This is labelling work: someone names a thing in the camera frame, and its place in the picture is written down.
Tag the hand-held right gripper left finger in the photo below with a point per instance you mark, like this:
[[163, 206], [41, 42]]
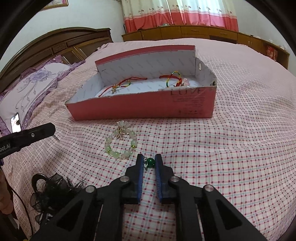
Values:
[[139, 178]]

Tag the long wooden cabinet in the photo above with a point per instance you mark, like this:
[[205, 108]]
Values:
[[185, 32]]

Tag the black mesh hair flower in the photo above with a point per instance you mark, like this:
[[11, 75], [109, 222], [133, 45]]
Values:
[[55, 192]]

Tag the smartphone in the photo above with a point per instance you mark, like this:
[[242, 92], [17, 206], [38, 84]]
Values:
[[16, 122]]

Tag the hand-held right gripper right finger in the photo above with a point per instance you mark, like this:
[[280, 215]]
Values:
[[159, 178]]

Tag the person's left hand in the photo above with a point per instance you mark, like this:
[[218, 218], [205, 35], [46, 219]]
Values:
[[4, 194]]

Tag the red gift bag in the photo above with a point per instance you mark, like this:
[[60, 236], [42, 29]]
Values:
[[272, 52]]

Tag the purple floral pillow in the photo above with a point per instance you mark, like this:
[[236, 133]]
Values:
[[34, 88]]

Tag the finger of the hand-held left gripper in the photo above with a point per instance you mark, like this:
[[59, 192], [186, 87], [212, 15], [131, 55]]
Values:
[[37, 134]]

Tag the small pale pink charm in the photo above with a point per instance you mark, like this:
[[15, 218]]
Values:
[[185, 81]]

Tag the framed wall picture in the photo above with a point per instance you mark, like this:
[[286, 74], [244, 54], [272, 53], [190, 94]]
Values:
[[56, 3]]

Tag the cream and red curtain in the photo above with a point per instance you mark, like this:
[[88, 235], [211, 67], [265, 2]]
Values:
[[180, 14]]

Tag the red cardboard box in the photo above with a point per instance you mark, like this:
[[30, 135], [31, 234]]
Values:
[[138, 109]]

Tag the dark wooden headboard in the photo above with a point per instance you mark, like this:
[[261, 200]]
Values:
[[57, 44]]

